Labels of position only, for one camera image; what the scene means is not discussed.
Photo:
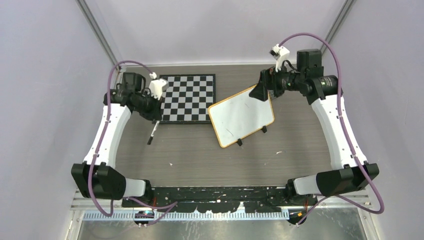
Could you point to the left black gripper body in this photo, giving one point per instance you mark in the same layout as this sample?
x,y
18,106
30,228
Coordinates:
x,y
148,106

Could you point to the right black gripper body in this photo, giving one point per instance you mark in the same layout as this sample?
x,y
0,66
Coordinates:
x,y
283,80

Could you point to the black white marker pen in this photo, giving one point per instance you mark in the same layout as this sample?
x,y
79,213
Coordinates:
x,y
151,137

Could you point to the black white checkerboard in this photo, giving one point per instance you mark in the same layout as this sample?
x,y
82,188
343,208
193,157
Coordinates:
x,y
187,98

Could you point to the yellow framed whiteboard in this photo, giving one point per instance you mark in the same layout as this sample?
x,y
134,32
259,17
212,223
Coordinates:
x,y
239,116

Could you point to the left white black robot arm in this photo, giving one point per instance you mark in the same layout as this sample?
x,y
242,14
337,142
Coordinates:
x,y
96,175

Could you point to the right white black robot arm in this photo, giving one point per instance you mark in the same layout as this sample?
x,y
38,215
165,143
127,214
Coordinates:
x,y
350,168

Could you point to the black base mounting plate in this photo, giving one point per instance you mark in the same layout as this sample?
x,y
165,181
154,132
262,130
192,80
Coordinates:
x,y
254,199

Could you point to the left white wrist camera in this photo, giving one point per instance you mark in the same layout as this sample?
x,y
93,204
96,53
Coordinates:
x,y
157,87

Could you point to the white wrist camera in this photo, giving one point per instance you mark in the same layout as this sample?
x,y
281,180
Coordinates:
x,y
157,87
280,54

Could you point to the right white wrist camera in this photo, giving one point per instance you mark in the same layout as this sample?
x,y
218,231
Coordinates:
x,y
280,54

